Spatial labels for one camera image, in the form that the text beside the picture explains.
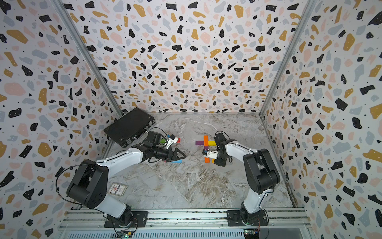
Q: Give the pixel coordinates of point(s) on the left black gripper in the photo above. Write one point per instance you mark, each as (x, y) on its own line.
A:
(168, 158)

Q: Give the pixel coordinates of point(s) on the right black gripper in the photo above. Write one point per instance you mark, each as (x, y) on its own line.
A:
(219, 163)

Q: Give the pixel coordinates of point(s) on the light blue long block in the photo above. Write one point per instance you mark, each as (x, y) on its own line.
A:
(178, 161)

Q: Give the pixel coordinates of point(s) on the orange long block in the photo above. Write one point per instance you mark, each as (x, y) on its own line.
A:
(206, 140)

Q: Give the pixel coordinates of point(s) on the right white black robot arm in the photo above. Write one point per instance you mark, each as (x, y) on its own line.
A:
(261, 174)

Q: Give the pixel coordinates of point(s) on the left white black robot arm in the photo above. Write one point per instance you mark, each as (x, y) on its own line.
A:
(89, 186)

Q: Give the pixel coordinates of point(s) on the black flat case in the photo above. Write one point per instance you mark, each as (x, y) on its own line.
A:
(130, 127)

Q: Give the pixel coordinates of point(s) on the small printed card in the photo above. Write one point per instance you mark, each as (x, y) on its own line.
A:
(117, 189)

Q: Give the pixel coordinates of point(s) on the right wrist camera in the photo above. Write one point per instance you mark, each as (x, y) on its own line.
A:
(210, 153)

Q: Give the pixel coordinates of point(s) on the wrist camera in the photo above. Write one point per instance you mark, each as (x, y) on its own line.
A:
(171, 139)
(210, 153)

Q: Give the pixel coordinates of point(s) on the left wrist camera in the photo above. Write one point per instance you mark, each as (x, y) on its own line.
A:
(171, 139)

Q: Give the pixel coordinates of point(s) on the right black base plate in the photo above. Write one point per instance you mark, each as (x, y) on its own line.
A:
(241, 217)

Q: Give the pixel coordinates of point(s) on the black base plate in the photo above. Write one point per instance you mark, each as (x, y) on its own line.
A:
(241, 217)
(129, 220)

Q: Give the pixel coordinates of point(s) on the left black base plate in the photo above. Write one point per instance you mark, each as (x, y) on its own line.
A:
(129, 220)

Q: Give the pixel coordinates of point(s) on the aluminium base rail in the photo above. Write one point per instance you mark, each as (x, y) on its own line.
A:
(273, 223)

